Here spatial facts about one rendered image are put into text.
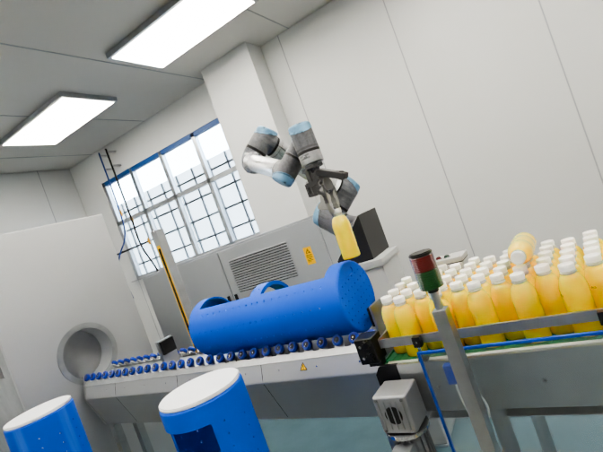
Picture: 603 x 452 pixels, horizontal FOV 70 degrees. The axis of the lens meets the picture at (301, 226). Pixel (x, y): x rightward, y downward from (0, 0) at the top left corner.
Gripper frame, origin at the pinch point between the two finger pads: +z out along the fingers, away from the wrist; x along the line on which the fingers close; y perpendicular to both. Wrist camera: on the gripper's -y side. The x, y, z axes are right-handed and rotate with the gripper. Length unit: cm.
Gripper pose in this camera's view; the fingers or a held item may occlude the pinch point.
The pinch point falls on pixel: (336, 211)
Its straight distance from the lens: 165.9
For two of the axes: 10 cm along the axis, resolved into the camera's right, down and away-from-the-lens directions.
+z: 3.6, 9.3, -0.1
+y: -7.8, 3.0, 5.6
